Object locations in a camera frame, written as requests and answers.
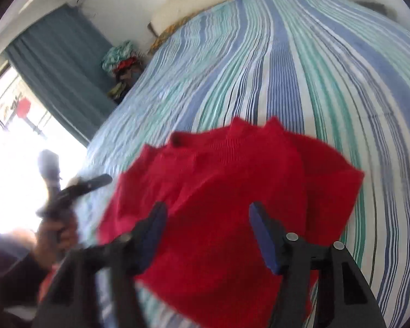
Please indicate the red object outside window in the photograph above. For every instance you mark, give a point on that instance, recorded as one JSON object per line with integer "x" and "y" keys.
{"x": 23, "y": 106}

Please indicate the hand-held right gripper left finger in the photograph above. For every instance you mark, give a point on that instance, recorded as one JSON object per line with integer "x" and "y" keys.
{"x": 153, "y": 235}

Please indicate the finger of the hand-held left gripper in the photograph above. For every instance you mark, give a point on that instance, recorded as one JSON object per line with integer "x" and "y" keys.
{"x": 94, "y": 182}

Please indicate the red knit sweater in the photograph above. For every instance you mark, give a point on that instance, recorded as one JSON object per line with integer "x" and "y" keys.
{"x": 225, "y": 191}

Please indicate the pile of colourful clothes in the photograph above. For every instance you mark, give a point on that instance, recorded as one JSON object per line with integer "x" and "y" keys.
{"x": 123, "y": 65}

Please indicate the person's left forearm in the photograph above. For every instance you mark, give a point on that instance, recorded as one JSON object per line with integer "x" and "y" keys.
{"x": 13, "y": 273}

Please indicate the striped bedspread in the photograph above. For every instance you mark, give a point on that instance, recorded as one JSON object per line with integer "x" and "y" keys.
{"x": 293, "y": 58}

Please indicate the yellow patterned pillow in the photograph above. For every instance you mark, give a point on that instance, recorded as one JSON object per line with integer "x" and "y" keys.
{"x": 157, "y": 42}

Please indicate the bright window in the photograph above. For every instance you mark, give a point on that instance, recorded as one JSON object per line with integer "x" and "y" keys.
{"x": 6, "y": 164}

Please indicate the person's left hand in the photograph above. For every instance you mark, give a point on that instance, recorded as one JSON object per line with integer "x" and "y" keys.
{"x": 66, "y": 242}

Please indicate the teal curtain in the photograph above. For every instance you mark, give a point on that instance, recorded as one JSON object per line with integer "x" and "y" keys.
{"x": 61, "y": 58}

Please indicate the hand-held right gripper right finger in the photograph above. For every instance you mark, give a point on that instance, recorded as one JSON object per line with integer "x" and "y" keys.
{"x": 264, "y": 237}

